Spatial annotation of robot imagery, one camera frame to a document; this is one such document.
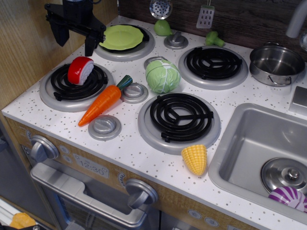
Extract grey top knob under cabbage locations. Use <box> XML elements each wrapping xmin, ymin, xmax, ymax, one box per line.
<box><xmin>143</xmin><ymin>56</ymin><xmax>166</xmax><ymax>69</ymax></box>

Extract green toy pear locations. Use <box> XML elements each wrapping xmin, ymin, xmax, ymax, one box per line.
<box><xmin>153</xmin><ymin>19</ymin><xmax>173</xmax><ymax>36</ymax></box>

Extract orange toy carrot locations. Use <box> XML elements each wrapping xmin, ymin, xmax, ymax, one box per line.
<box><xmin>78</xmin><ymin>75</ymin><xmax>133</xmax><ymax>127</ymax></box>

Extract green toy broccoli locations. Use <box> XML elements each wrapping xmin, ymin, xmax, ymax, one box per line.
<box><xmin>205</xmin><ymin>31</ymin><xmax>224</xmax><ymax>47</ymax></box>

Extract back right stove burner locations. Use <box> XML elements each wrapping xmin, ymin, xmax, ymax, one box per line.
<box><xmin>178</xmin><ymin>46</ymin><xmax>248</xmax><ymax>91</ymax></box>

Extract yellow toy food piece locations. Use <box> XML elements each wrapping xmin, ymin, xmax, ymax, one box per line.
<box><xmin>9</xmin><ymin>213</ymin><xmax>36</xmax><ymax>229</ymax></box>

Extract oven knob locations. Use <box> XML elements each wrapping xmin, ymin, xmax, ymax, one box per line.
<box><xmin>125</xmin><ymin>178</ymin><xmax>158</xmax><ymax>209</ymax></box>
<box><xmin>30</xmin><ymin>135</ymin><xmax>59</xmax><ymax>163</ymax></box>

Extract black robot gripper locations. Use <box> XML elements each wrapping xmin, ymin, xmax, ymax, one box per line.
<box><xmin>45</xmin><ymin>0</ymin><xmax>106</xmax><ymax>56</ymax></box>

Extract right oven front knob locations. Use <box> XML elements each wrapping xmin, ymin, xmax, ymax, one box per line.
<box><xmin>125</xmin><ymin>178</ymin><xmax>158</xmax><ymax>209</ymax></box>

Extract stainless steel pot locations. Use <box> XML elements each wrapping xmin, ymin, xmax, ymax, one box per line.
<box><xmin>249</xmin><ymin>43</ymin><xmax>306</xmax><ymax>87</ymax></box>

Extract back left stove burner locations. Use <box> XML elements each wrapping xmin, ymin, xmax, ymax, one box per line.
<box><xmin>95</xmin><ymin>25</ymin><xmax>155</xmax><ymax>62</ymax></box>

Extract front left stove burner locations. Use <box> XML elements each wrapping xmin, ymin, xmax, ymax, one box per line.
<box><xmin>39</xmin><ymin>64</ymin><xmax>115</xmax><ymax>112</ymax></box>

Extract yellow toy corn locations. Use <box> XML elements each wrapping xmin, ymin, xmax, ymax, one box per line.
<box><xmin>181</xmin><ymin>144</ymin><xmax>207</xmax><ymax>176</ymax></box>

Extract front right stove burner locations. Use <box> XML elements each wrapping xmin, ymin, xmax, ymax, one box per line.
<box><xmin>138</xmin><ymin>93</ymin><xmax>221</xmax><ymax>155</ymax></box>

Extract purple white toy onion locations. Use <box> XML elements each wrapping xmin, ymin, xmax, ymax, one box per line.
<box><xmin>268</xmin><ymin>186</ymin><xmax>307</xmax><ymax>213</ymax></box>

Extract grey top knob middle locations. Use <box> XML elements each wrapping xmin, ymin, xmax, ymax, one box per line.
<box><xmin>120</xmin><ymin>83</ymin><xmax>149</xmax><ymax>104</ymax></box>

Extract silver slotted spatula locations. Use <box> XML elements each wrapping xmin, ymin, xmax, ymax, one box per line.
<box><xmin>196</xmin><ymin>0</ymin><xmax>215</xmax><ymax>29</ymax></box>

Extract red white toy sushi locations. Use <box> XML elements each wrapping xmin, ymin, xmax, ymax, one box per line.
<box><xmin>68</xmin><ymin>57</ymin><xmax>94</xmax><ymax>85</ymax></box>

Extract left oven front knob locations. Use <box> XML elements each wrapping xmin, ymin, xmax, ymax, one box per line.
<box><xmin>30</xmin><ymin>135</ymin><xmax>59</xmax><ymax>163</ymax></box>

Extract grey oven door handle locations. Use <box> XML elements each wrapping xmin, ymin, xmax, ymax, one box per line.
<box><xmin>30</xmin><ymin>163</ymin><xmax>147</xmax><ymax>230</ymax></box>

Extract stove burner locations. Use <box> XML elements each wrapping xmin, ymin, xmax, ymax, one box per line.
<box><xmin>138</xmin><ymin>93</ymin><xmax>221</xmax><ymax>155</ymax></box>
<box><xmin>39</xmin><ymin>64</ymin><xmax>115</xmax><ymax>112</ymax></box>
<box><xmin>95</xmin><ymin>25</ymin><xmax>155</xmax><ymax>62</ymax></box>
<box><xmin>178</xmin><ymin>46</ymin><xmax>248</xmax><ymax>91</ymax></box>

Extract grey top knob back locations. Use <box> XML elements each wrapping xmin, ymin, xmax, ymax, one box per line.
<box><xmin>164</xmin><ymin>31</ymin><xmax>189</xmax><ymax>50</ymax></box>

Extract silver slotted ladle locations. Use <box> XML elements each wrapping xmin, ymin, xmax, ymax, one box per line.
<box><xmin>149</xmin><ymin>0</ymin><xmax>173</xmax><ymax>20</ymax></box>

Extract silver faucet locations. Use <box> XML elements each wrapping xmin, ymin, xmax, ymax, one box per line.
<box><xmin>286</xmin><ymin>0</ymin><xmax>307</xmax><ymax>38</ymax></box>

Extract green plastic plate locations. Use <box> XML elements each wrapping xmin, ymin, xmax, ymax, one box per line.
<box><xmin>99</xmin><ymin>25</ymin><xmax>144</xmax><ymax>50</ymax></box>

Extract green toy cabbage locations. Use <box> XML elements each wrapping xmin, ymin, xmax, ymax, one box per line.
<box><xmin>145</xmin><ymin>60</ymin><xmax>181</xmax><ymax>94</ymax></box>

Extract steel pot lid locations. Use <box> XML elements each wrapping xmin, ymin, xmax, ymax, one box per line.
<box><xmin>260</xmin><ymin>158</ymin><xmax>307</xmax><ymax>195</ymax></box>

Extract grey top knob front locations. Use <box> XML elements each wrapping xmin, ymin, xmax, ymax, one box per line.
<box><xmin>88</xmin><ymin>115</ymin><xmax>122</xmax><ymax>141</ymax></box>

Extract grey toy sink basin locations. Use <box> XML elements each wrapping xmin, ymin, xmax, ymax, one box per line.
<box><xmin>209</xmin><ymin>103</ymin><xmax>307</xmax><ymax>230</ymax></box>

